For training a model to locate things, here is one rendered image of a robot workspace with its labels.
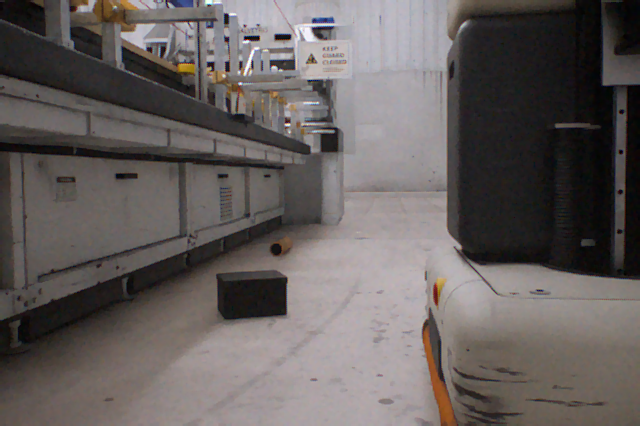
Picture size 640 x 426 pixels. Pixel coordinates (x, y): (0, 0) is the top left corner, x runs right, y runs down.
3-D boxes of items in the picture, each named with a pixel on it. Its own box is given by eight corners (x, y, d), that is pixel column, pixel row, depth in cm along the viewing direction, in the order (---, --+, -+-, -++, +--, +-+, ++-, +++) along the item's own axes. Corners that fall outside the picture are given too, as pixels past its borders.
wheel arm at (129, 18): (219, 25, 153) (218, 8, 153) (215, 21, 150) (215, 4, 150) (58, 30, 158) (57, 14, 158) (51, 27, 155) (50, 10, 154)
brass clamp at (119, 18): (137, 31, 159) (137, 12, 159) (114, 18, 146) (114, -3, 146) (115, 32, 160) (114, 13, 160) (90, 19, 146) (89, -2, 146)
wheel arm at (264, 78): (284, 84, 253) (284, 74, 253) (283, 83, 249) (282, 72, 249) (184, 86, 257) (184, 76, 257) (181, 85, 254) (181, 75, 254)
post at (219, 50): (225, 119, 252) (223, 3, 250) (223, 118, 249) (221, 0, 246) (217, 119, 253) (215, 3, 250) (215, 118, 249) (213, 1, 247)
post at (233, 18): (240, 120, 277) (238, 14, 274) (238, 119, 273) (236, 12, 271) (232, 120, 277) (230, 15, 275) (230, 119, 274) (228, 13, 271)
